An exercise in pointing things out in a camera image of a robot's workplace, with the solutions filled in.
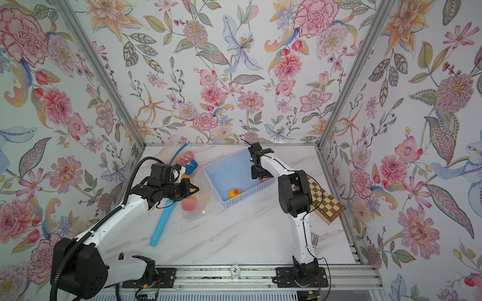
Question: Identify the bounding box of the blue toy microphone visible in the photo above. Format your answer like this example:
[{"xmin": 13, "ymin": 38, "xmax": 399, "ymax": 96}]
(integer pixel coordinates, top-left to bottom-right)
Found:
[{"xmin": 149, "ymin": 200, "xmax": 175, "ymax": 247}]

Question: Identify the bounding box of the clear pink-zipper zip bag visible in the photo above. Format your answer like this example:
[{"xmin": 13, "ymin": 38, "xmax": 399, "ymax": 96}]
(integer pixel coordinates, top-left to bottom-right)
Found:
[{"xmin": 146, "ymin": 136, "xmax": 178, "ymax": 164}]

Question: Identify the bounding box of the aluminium left corner post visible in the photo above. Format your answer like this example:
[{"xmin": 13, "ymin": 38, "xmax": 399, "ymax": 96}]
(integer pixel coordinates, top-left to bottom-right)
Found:
[{"xmin": 52, "ymin": 0, "xmax": 146, "ymax": 150}]

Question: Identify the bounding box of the pink peach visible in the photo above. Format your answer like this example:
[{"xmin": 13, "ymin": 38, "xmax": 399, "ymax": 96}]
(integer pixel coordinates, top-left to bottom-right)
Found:
[{"xmin": 182, "ymin": 198, "xmax": 197, "ymax": 212}]

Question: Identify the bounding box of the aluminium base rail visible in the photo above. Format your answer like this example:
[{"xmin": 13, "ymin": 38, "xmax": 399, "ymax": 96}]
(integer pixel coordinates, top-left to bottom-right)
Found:
[{"xmin": 93, "ymin": 263, "xmax": 383, "ymax": 301}]

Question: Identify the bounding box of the light blue perforated basket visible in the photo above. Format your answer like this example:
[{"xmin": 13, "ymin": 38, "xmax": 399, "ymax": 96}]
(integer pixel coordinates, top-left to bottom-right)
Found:
[{"xmin": 204, "ymin": 150, "xmax": 275, "ymax": 208}]

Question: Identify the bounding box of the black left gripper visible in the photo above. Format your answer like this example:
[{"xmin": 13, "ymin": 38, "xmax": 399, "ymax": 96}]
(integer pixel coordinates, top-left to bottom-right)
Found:
[{"xmin": 161, "ymin": 178, "xmax": 201, "ymax": 201}]

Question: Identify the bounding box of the wooden chessboard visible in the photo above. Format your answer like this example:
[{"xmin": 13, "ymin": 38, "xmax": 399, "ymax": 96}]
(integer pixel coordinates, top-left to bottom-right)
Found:
[{"xmin": 308, "ymin": 176, "xmax": 346, "ymax": 224}]

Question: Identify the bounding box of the clear pink bag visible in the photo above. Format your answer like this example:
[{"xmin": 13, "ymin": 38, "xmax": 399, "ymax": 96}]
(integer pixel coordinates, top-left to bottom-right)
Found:
[{"xmin": 181, "ymin": 167, "xmax": 213, "ymax": 221}]

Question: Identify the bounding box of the yellow red peach front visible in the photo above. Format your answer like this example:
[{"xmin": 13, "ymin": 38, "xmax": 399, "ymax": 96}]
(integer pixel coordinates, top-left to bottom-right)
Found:
[{"xmin": 229, "ymin": 189, "xmax": 242, "ymax": 199}]

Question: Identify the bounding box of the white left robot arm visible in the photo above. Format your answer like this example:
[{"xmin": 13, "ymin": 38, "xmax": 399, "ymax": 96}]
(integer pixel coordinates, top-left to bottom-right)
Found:
[{"xmin": 49, "ymin": 160, "xmax": 200, "ymax": 300}]

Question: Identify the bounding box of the clear blue-zipper zip bag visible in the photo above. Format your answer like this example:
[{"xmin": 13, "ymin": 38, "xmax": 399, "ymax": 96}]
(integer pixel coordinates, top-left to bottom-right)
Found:
[{"xmin": 170, "ymin": 142, "xmax": 198, "ymax": 177}]

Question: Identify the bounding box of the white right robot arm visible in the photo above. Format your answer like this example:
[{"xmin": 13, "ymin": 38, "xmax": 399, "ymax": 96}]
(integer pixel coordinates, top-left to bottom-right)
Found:
[{"xmin": 249, "ymin": 143, "xmax": 319, "ymax": 285}]

